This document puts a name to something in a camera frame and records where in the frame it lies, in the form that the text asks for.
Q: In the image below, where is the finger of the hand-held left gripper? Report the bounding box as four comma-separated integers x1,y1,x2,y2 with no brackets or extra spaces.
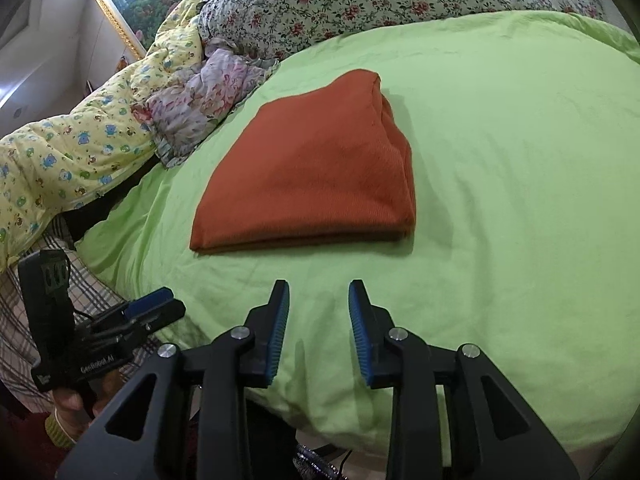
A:
75,287,187,343
92,329,163,361

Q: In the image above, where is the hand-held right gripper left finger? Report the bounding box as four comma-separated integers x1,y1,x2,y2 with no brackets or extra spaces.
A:
56,280,291,480

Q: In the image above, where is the chrome metal object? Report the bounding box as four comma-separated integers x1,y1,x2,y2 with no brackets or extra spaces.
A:
294,443,353,480

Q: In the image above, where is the plaid checked cloth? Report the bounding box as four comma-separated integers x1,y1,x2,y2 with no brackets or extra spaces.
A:
0,247,166,413

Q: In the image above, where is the dark red cloth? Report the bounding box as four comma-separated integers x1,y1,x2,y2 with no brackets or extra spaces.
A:
0,397,76,480

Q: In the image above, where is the orange knit sweater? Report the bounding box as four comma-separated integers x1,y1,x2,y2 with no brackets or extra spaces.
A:
189,69,417,255

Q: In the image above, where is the person's left hand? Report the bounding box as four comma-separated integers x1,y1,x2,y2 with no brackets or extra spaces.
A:
52,374,121,431

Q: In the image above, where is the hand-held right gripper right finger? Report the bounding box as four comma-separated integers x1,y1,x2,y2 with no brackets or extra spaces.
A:
348,280,581,480

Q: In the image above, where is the pink ruffled cloth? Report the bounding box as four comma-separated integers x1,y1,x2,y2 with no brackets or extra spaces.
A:
132,50,281,168

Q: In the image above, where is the person's left forearm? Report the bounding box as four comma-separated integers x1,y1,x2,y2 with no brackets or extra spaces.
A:
44,409,78,447

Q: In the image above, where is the yellow cartoon print quilt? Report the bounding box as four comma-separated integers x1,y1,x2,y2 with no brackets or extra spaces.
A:
0,0,206,266

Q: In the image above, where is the light green bed sheet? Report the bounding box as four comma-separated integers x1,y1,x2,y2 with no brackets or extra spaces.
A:
75,10,640,453

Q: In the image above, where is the gold framed landscape painting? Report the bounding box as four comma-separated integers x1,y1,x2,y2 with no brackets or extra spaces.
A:
90,0,236,58

